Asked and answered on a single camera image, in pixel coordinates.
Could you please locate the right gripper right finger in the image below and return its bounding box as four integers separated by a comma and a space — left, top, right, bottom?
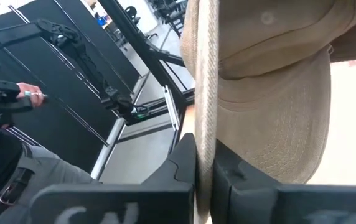
210, 139, 356, 224

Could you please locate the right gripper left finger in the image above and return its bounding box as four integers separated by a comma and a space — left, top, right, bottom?
30, 133, 197, 224

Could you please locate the beige baseball cap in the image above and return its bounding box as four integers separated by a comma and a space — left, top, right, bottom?
179, 0, 356, 224

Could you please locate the person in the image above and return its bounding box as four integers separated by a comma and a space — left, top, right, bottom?
0, 77, 103, 224

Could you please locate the black panel board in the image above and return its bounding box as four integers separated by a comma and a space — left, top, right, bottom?
0, 0, 141, 175

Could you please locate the person's hand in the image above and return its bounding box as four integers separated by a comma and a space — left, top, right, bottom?
16, 82, 47, 108

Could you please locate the silver rail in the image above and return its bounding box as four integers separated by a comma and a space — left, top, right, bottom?
90, 117, 126, 180

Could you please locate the white bracket strip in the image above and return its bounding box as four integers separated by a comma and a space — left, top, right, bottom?
162, 85, 180, 131

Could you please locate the black frame post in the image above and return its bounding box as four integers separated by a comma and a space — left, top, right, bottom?
98, 0, 196, 110

